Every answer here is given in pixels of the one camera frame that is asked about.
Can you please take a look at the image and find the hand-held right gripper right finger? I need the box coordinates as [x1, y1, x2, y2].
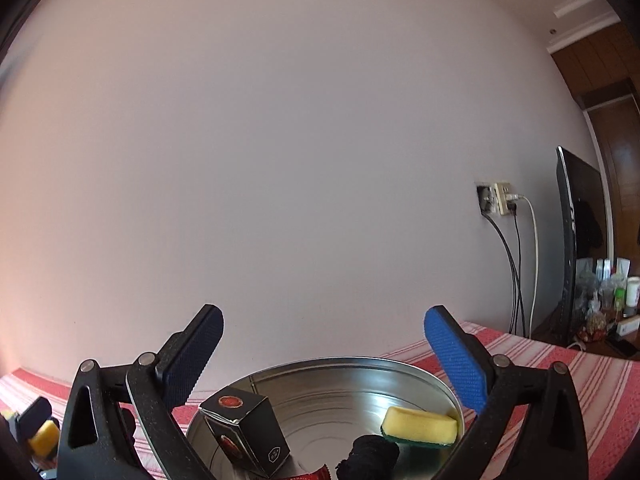
[424, 305, 590, 480]

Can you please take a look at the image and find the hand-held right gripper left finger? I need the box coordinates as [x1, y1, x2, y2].
[57, 304, 224, 480]

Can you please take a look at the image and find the black flat screen television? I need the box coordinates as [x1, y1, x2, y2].
[556, 146, 611, 346]

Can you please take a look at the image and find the black knitted cloth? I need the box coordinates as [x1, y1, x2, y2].
[336, 435, 401, 480]

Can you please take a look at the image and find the white cable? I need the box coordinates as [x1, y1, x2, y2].
[510, 194, 540, 336]

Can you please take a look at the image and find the brown wooden wardrobe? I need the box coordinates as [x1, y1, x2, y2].
[550, 20, 640, 311]

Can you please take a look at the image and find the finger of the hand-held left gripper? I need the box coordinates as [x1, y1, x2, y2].
[14, 396, 55, 443]

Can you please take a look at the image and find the red snack packet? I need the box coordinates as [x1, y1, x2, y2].
[285, 465, 332, 480]

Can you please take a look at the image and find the thin black cable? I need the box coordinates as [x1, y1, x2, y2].
[511, 207, 527, 336]

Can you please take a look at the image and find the clear bag of snacks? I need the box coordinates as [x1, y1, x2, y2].
[577, 305, 608, 345]

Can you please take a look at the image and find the thick black cable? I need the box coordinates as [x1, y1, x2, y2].
[481, 209, 526, 336]

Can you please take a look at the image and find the black phone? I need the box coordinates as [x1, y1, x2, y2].
[606, 335, 638, 358]

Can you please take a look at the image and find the black box with red seal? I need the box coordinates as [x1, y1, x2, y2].
[198, 394, 291, 479]

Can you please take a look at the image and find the beige wall socket plate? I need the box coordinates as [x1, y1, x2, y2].
[492, 182, 513, 217]

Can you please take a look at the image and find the small yellow sponge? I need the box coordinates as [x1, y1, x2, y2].
[27, 420, 61, 457]

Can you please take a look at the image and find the yellow sponge with green back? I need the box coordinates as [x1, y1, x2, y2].
[381, 406, 459, 448]

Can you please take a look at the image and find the round metal tray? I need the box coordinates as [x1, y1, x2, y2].
[186, 356, 465, 480]

